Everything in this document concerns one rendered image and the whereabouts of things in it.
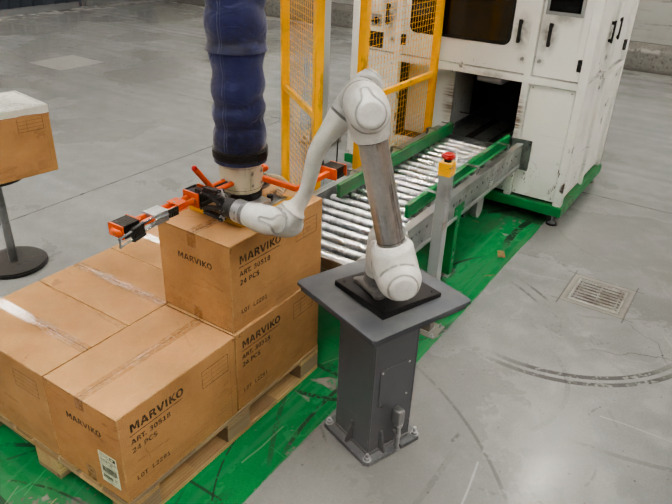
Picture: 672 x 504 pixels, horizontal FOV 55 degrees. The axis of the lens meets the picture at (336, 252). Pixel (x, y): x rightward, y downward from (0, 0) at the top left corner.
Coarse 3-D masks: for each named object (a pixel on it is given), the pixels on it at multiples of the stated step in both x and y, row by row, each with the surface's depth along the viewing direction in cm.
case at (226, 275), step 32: (288, 192) 291; (160, 224) 263; (192, 224) 259; (224, 224) 260; (320, 224) 292; (192, 256) 258; (224, 256) 247; (256, 256) 259; (288, 256) 278; (320, 256) 301; (192, 288) 266; (224, 288) 254; (256, 288) 266; (288, 288) 286; (224, 320) 262
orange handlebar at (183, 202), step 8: (264, 168) 276; (264, 176) 267; (320, 176) 270; (328, 176) 275; (216, 184) 259; (224, 184) 258; (232, 184) 261; (280, 184) 263; (288, 184) 261; (168, 200) 242; (176, 200) 242; (184, 200) 243; (192, 200) 245; (168, 208) 237; (184, 208) 242; (136, 216) 230; (144, 216) 232; (144, 224) 227; (112, 232) 220; (120, 232) 220
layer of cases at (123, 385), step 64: (128, 256) 315; (0, 320) 265; (64, 320) 266; (128, 320) 268; (192, 320) 270; (256, 320) 271; (0, 384) 260; (64, 384) 232; (128, 384) 233; (192, 384) 247; (256, 384) 286; (64, 448) 249; (128, 448) 226; (192, 448) 259
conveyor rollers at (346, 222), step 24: (432, 144) 480; (456, 144) 481; (408, 168) 436; (432, 168) 437; (456, 168) 437; (480, 168) 438; (360, 192) 398; (408, 192) 400; (336, 216) 369; (360, 216) 371; (336, 240) 340; (360, 240) 342
